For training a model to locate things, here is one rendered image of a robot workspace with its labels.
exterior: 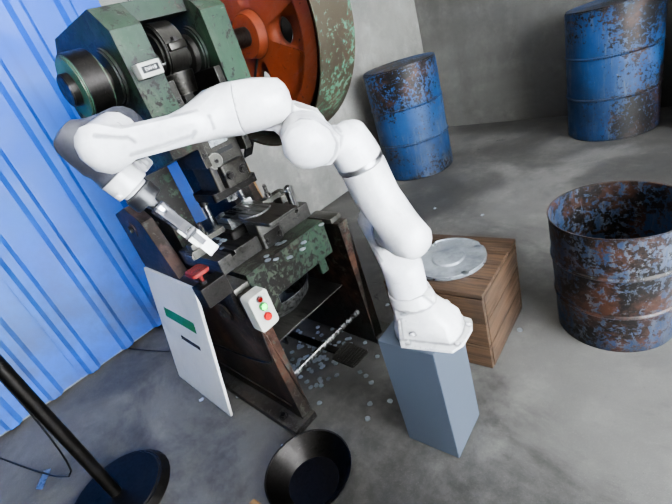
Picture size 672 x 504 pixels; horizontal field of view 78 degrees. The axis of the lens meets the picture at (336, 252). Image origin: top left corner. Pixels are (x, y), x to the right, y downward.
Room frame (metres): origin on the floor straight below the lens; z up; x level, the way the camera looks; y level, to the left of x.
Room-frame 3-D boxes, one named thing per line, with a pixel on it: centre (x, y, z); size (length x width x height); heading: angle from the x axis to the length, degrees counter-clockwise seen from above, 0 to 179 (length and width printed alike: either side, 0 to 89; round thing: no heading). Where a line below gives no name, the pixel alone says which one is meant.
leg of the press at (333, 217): (1.84, 0.19, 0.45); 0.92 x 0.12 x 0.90; 39
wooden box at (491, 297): (1.39, -0.42, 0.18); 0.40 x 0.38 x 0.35; 44
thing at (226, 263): (1.56, 0.31, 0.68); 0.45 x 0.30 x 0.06; 129
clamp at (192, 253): (1.45, 0.44, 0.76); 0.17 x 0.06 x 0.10; 129
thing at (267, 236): (1.42, 0.20, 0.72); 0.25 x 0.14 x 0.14; 39
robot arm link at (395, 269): (0.99, -0.15, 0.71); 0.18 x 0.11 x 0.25; 15
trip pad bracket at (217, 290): (1.18, 0.41, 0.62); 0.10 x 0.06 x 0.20; 129
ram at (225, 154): (1.53, 0.29, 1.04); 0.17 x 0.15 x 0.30; 39
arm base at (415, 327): (0.92, -0.19, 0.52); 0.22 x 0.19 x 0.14; 44
